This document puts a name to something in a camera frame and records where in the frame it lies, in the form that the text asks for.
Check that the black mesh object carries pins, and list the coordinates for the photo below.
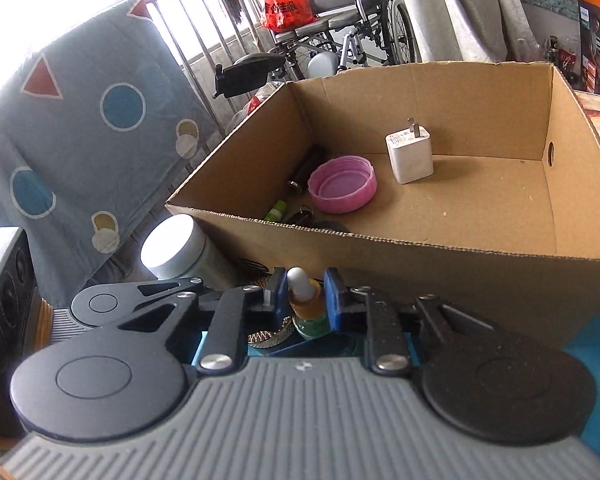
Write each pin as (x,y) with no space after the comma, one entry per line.
(252,267)

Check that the white charger plug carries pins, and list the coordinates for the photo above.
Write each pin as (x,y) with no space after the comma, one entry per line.
(410,157)

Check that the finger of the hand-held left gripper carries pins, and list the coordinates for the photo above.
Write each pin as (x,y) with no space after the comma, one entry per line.
(180,285)

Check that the green lip balm stick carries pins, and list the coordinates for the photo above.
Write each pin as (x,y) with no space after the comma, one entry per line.
(276,210)

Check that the black and white speaker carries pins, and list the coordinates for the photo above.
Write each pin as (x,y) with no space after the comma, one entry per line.
(5,300)

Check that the silver cylindrical can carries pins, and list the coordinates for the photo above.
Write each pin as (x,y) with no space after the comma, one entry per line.
(180,245)

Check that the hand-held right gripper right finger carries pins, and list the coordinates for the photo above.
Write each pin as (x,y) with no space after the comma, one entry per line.
(331,305)

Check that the grey fabric cover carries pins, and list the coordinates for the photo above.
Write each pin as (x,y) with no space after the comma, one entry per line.
(455,5)

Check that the blue-grey bed sheet with circles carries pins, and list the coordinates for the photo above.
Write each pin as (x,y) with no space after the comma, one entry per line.
(80,150)

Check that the white round object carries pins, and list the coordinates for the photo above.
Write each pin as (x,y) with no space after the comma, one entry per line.
(322,65)

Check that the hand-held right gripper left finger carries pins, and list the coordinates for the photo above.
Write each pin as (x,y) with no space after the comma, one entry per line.
(280,290)

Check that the green glass jar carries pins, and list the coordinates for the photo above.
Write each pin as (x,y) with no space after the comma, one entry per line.
(312,329)

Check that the pink plastic lid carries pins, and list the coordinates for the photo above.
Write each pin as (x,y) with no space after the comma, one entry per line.
(340,205)

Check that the brown cardboard box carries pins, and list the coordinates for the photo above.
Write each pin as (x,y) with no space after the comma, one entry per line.
(430,270)

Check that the amber dropper bottle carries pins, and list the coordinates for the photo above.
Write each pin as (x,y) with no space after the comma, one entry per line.
(305,305)

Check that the black round object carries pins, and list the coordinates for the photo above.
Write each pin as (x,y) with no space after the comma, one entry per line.
(330,226)

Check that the dark key fob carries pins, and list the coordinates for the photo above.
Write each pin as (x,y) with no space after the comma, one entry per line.
(300,216)

